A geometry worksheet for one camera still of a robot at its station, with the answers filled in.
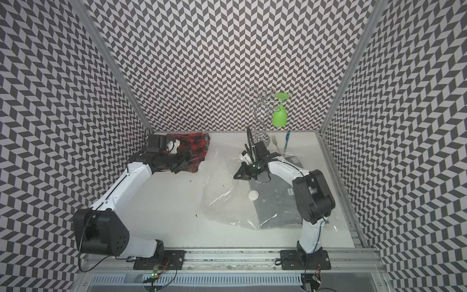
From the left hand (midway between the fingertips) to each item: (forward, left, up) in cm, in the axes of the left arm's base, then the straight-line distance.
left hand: (194, 160), depth 82 cm
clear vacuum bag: (-13, -28, -20) cm, 36 cm away
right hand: (-5, -18, -9) cm, 21 cm away
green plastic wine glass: (+25, -41, +5) cm, 49 cm away
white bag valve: (-9, -27, -17) cm, 33 cm away
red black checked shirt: (+20, +5, -11) cm, 24 cm away
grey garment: (-14, -39, -17) cm, 45 cm away
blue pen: (+31, -51, -18) cm, 62 cm away
